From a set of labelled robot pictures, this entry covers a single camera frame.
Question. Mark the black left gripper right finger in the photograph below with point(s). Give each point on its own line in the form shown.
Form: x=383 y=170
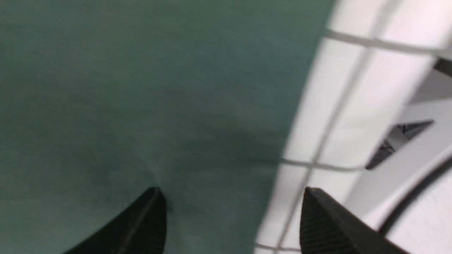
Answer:
x=327 y=227

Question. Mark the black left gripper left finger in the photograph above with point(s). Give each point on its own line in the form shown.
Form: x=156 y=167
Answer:
x=140 y=229

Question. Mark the green long-sleeve top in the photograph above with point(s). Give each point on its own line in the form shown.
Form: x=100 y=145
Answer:
x=102 y=99

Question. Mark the white grid-patterned mat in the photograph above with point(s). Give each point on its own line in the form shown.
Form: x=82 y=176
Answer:
x=355 y=135

